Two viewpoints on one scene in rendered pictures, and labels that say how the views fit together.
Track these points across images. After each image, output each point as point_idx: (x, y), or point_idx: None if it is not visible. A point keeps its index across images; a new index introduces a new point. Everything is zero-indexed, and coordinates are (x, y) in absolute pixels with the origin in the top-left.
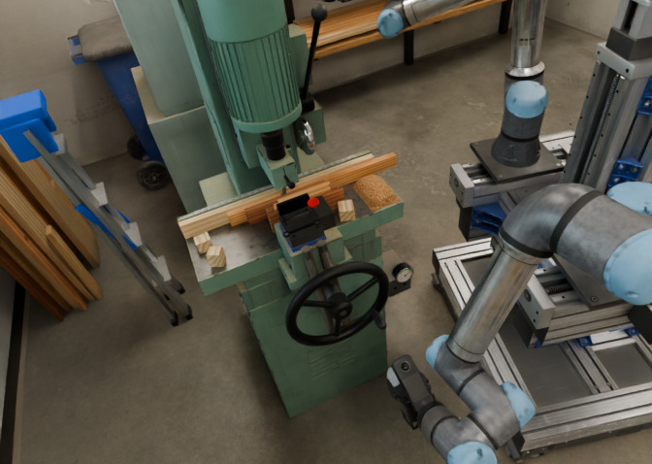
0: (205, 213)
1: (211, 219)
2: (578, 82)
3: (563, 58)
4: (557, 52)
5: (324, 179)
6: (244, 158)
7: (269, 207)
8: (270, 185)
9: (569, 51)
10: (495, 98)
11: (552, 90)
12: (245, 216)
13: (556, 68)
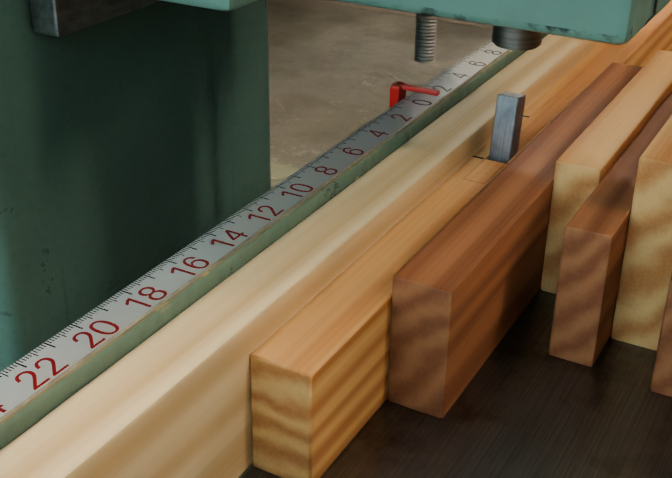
0: (56, 410)
1: (142, 467)
2: (414, 78)
3: (348, 47)
4: (328, 39)
5: (591, 68)
6: None
7: (525, 231)
8: (391, 120)
9: (349, 36)
10: (275, 129)
11: (380, 98)
12: (384, 361)
13: (351, 63)
